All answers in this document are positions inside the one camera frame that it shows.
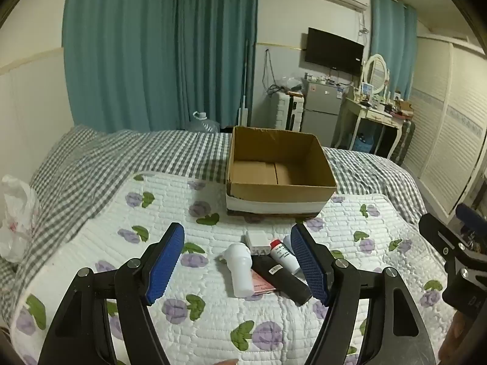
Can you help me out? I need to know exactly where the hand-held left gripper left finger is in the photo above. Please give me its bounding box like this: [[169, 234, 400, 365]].
[[38, 222, 186, 365]]

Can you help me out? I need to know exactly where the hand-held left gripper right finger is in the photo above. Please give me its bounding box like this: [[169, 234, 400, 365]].
[[290, 224, 438, 365]]

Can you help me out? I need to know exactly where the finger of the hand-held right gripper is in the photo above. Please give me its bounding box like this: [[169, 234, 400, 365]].
[[456, 203, 487, 236], [419, 214, 463, 264]]

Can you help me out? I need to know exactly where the white bottle with red cap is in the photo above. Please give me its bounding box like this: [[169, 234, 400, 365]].
[[269, 239, 301, 276]]

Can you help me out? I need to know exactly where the pink packet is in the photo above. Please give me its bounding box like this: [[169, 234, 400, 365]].
[[249, 268, 280, 295]]

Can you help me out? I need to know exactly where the white power adapter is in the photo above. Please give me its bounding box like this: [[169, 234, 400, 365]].
[[245, 231, 272, 255]]

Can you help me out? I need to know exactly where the plain white plastic bottle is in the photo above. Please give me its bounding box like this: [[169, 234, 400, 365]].
[[221, 243, 253, 298]]

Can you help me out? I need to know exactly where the cardboard box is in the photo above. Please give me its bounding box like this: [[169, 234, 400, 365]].
[[225, 125, 338, 217]]

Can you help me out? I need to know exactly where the person's right forearm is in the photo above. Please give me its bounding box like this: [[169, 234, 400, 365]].
[[437, 312, 470, 365]]

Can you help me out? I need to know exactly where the white floral quilt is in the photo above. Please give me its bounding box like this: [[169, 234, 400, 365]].
[[9, 173, 457, 365]]

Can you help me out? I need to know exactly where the white louvered wardrobe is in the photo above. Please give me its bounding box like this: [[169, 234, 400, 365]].
[[401, 34, 487, 217]]

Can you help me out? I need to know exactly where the dark suitcase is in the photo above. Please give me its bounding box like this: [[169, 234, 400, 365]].
[[392, 120, 416, 166]]

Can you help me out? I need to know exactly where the grey checked bedsheet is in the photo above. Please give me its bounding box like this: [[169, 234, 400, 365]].
[[0, 125, 429, 312]]

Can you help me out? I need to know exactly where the white dressing table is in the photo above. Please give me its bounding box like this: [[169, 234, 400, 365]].
[[333, 97, 413, 160]]

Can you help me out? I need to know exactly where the clear water jug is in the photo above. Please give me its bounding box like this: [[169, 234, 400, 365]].
[[185, 111, 220, 133]]

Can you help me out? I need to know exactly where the silver fridge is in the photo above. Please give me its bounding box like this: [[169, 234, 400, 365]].
[[300, 80, 345, 148]]

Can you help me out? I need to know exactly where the white plastic bag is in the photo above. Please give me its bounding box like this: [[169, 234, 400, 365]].
[[0, 175, 42, 263]]

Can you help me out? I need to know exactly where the white pole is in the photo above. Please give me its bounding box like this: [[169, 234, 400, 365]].
[[238, 42, 252, 128]]

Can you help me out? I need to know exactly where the oval white vanity mirror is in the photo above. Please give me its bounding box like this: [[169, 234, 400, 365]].
[[361, 54, 391, 97]]

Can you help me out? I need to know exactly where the narrow teal curtain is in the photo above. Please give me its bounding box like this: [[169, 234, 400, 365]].
[[370, 0, 418, 101]]

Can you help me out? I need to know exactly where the wide teal curtain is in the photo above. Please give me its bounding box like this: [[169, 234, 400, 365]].
[[62, 0, 259, 134]]

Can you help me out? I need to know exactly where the hanging wall cable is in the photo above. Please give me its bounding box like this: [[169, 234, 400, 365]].
[[262, 49, 280, 94]]

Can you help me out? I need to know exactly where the black wall television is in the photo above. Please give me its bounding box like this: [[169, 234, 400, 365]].
[[304, 27, 365, 77]]

